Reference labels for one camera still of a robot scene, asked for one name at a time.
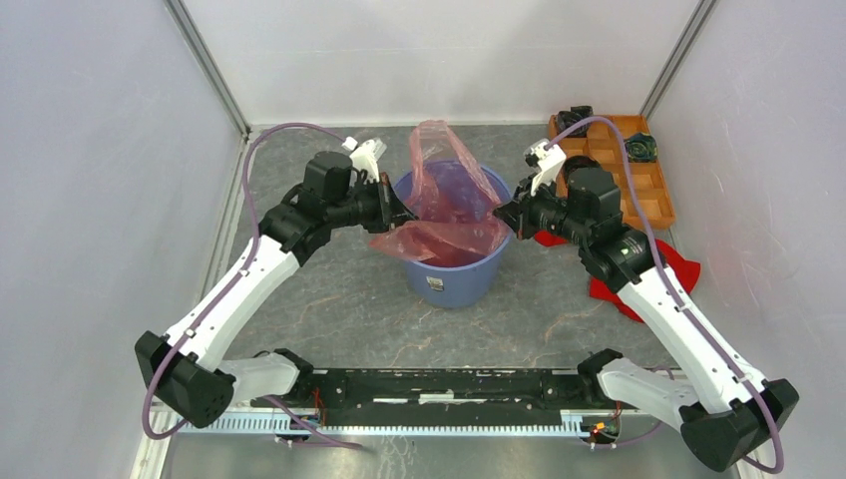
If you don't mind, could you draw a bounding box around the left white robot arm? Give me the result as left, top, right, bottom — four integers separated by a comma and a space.
135, 141, 414, 428

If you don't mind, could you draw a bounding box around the red cloth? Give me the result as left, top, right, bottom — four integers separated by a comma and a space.
534, 232, 701, 323

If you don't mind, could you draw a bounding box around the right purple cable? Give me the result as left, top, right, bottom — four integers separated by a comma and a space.
545, 116, 786, 475

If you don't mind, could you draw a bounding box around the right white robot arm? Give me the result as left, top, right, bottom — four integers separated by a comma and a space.
495, 168, 799, 474

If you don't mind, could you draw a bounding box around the purple cable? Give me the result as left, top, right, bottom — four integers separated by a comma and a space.
142, 123, 348, 441
545, 116, 786, 475

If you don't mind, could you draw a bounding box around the red translucent trash bag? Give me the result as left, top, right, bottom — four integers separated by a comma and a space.
369, 120, 511, 267

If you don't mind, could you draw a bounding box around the black bag roll top left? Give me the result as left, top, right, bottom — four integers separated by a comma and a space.
555, 105, 594, 138

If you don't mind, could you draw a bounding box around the dark green bag roll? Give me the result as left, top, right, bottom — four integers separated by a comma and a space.
624, 132, 658, 164

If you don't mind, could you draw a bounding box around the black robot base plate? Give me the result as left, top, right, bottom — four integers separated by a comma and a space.
250, 367, 643, 428

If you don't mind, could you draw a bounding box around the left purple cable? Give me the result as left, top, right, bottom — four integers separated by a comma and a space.
142, 123, 348, 441

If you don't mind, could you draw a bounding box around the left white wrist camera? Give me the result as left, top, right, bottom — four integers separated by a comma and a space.
341, 137, 386, 183

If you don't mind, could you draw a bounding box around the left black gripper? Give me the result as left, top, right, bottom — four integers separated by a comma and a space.
326, 173, 420, 234

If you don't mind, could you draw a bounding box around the black bag roll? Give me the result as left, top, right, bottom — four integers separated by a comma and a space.
563, 155, 600, 180
555, 105, 594, 138

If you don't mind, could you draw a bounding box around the blue plastic trash bin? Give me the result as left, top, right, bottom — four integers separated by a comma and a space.
391, 160, 514, 310

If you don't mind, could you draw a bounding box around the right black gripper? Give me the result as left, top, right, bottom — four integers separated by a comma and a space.
492, 171, 591, 246

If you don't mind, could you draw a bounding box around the slotted cable duct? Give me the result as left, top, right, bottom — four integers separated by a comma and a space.
181, 409, 589, 439

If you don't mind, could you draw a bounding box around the black bag roll middle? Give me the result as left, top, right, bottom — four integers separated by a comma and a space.
563, 155, 600, 180

